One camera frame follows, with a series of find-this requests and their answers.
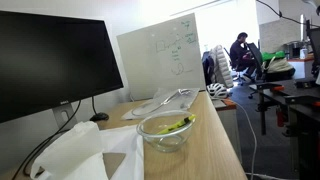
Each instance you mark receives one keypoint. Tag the clear plastic bag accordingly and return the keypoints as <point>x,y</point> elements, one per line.
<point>175,103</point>

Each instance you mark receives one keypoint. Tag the whiteboard with green writing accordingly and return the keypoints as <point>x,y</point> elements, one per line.
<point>150,60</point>

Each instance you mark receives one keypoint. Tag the yellow green marker pen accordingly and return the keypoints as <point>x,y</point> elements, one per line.
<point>176,125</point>

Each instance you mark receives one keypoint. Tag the dark hanging jacket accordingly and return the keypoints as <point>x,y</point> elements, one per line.
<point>207,68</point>

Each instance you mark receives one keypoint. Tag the white bicycle helmet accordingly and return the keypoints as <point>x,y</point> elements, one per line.
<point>217,91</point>

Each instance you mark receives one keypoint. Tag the white puffy jacket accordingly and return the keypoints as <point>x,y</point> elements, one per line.
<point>222,66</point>

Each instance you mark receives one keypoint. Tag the black computer mouse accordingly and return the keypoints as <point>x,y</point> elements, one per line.
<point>99,117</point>

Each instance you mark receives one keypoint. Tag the seated person in black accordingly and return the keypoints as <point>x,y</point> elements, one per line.
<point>238,51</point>

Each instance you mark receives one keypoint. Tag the silver monitor stand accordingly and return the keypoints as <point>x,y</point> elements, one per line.
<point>63,115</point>

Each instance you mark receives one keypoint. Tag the black office chair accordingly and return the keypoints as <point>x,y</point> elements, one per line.
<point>256,60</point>

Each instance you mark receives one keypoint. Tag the black computer monitor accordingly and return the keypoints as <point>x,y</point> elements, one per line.
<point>50,60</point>

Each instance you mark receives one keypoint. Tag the orange black clamp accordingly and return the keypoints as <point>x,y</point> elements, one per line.
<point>316,104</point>
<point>277,88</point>

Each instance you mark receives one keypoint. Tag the green bag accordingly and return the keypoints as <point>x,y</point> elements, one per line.
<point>273,55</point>

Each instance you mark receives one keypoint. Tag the beige bag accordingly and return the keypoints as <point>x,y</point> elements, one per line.
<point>278,65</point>

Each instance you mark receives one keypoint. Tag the black robot table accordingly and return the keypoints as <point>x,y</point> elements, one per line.
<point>300,113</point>

